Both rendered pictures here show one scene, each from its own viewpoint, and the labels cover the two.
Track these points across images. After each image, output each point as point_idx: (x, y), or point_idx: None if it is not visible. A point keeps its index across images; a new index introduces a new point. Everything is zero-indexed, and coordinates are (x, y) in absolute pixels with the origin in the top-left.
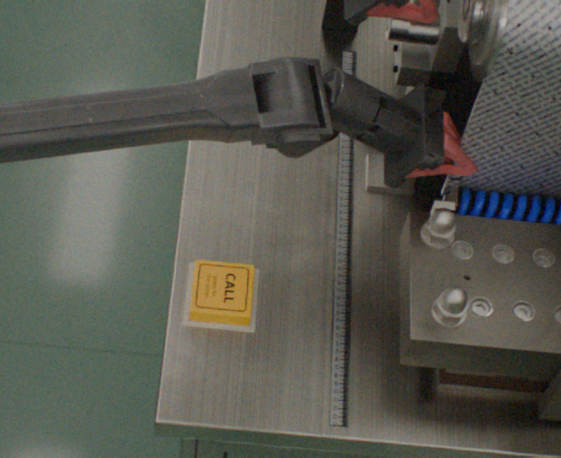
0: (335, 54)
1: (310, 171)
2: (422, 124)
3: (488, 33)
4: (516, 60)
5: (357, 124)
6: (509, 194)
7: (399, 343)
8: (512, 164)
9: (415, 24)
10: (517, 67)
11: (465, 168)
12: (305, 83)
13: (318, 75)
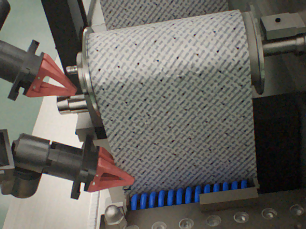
0: None
1: (73, 215)
2: (82, 154)
3: (85, 80)
4: (109, 93)
5: (36, 161)
6: (161, 191)
7: None
8: (153, 169)
9: (72, 101)
10: (113, 98)
11: (125, 179)
12: None
13: (6, 137)
